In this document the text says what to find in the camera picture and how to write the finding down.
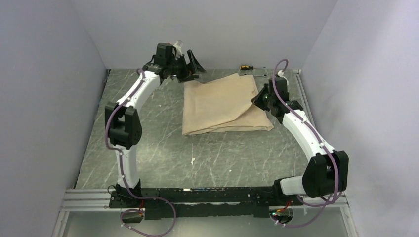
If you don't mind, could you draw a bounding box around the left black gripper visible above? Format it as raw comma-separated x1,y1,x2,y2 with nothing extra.
168,50,207,84

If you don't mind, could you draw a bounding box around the beige cloth wrap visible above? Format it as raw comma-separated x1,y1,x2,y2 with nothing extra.
182,73,274,135

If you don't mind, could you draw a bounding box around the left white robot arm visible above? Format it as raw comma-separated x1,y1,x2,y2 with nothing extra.
104,40,206,207

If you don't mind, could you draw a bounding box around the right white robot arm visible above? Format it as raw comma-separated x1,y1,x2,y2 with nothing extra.
251,77,349,205

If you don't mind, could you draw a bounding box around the flat metal wrench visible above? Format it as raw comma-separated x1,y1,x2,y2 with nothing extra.
249,72,267,77

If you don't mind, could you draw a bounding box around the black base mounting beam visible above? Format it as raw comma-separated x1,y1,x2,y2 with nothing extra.
109,185,302,220

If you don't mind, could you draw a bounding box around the yellow handled screwdriver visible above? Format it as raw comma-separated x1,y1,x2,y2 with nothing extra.
240,65,264,71

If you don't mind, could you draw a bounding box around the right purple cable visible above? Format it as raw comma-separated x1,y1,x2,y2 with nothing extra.
270,59,344,229

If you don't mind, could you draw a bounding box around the aluminium frame rail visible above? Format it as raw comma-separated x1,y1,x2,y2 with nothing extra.
52,189,359,237

